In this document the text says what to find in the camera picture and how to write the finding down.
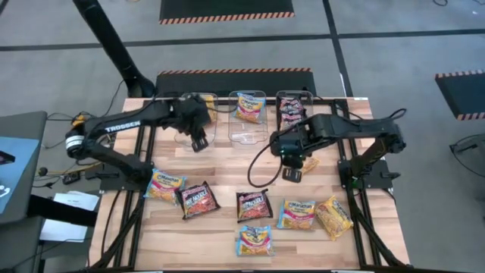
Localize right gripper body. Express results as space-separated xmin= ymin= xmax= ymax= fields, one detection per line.
xmin=271 ymin=124 xmax=314 ymax=168

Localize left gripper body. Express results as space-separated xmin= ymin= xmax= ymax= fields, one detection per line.
xmin=172 ymin=94 xmax=212 ymax=137

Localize yellow Maruchan ramen pack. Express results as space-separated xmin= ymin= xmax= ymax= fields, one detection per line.
xmin=202 ymin=94 xmax=217 ymax=123
xmin=314 ymin=195 xmax=355 ymax=242
xmin=301 ymin=155 xmax=321 ymax=176

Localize black Maruchan fire noodle pack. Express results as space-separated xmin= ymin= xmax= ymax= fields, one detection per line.
xmin=176 ymin=180 xmax=222 ymax=221
xmin=279 ymin=110 xmax=308 ymax=132
xmin=235 ymin=188 xmax=274 ymax=224
xmin=279 ymin=96 xmax=307 ymax=114

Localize blue Maruchan beef ramen pack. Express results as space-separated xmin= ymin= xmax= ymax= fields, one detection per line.
xmin=231 ymin=92 xmax=267 ymax=125
xmin=142 ymin=168 xmax=188 ymax=206
xmin=275 ymin=197 xmax=318 ymax=231
xmin=235 ymin=224 xmax=276 ymax=258

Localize clear plastic bin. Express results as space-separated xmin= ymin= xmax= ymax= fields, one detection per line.
xmin=173 ymin=92 xmax=220 ymax=149
xmin=227 ymin=89 xmax=269 ymax=147
xmin=275 ymin=89 xmax=315 ymax=132

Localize black hazard-striped floor mat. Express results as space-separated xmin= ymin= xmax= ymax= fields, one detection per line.
xmin=158 ymin=0 xmax=296 ymax=26
xmin=434 ymin=69 xmax=485 ymax=122
xmin=155 ymin=67 xmax=318 ymax=99

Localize black power adapter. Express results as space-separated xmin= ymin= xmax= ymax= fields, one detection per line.
xmin=62 ymin=172 xmax=81 ymax=186

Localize black desk beam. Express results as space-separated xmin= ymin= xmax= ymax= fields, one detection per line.
xmin=28 ymin=195 xmax=99 ymax=228

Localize white paper sheets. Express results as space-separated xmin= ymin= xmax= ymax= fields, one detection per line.
xmin=39 ymin=191 xmax=101 ymax=243

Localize grey side desk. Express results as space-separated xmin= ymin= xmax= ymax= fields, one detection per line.
xmin=0 ymin=110 xmax=49 ymax=273

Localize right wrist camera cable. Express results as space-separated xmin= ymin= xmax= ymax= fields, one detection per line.
xmin=246 ymin=142 xmax=284 ymax=190

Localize black aluminium table frame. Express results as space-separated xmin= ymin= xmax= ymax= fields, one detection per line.
xmin=89 ymin=97 xmax=414 ymax=271

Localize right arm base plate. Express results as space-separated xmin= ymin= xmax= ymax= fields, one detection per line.
xmin=337 ymin=158 xmax=402 ymax=190

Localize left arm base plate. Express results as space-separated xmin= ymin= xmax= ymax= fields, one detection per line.
xmin=99 ymin=166 xmax=155 ymax=193

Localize black camera pole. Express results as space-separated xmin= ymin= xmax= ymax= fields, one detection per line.
xmin=71 ymin=0 xmax=156 ymax=99

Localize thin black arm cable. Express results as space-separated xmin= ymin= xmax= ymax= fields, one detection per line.
xmin=378 ymin=108 xmax=408 ymax=123

